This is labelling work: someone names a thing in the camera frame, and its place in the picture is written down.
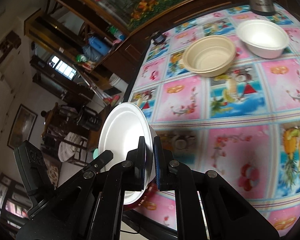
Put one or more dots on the blue plastic jug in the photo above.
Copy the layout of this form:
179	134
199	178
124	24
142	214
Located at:
96	43

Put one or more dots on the striped seat cushion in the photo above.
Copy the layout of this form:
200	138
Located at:
71	146

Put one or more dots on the low wooden cabinet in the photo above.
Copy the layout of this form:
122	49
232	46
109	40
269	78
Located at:
130	42

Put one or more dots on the window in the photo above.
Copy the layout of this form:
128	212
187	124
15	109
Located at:
62	67

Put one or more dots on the red scalloped plate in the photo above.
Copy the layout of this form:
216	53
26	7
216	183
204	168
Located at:
146	196

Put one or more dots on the framed wall picture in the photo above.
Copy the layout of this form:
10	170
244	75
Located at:
22	127

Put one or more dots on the wooden chair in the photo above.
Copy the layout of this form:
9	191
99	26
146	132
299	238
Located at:
55	130

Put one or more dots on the white bucket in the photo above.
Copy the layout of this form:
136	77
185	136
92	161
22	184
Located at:
117	82

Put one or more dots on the small black jar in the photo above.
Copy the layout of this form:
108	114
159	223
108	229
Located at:
158	38

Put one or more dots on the printed fruit tablecloth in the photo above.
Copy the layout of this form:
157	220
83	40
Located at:
240	142

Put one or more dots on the large beige bowl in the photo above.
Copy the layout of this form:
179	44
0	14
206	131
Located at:
210	62

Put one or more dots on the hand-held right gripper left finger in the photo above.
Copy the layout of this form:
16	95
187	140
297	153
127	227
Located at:
140	165

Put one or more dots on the white foam bowl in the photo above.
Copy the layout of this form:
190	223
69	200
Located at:
122	135
262	36

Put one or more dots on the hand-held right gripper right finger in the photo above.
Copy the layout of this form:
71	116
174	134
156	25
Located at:
158	165

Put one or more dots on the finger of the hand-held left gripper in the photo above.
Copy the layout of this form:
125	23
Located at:
102	158

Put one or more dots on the black container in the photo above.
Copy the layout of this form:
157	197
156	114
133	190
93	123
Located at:
90	121

